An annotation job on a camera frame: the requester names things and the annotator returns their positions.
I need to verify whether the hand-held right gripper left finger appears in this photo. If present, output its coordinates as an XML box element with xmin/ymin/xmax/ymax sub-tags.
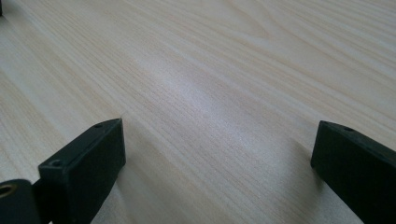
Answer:
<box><xmin>37</xmin><ymin>118</ymin><xmax>127</xmax><ymax>224</ymax></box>

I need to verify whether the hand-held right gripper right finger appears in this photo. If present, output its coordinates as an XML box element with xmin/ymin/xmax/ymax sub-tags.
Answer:
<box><xmin>310</xmin><ymin>119</ymin><xmax>396</xmax><ymax>224</ymax></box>

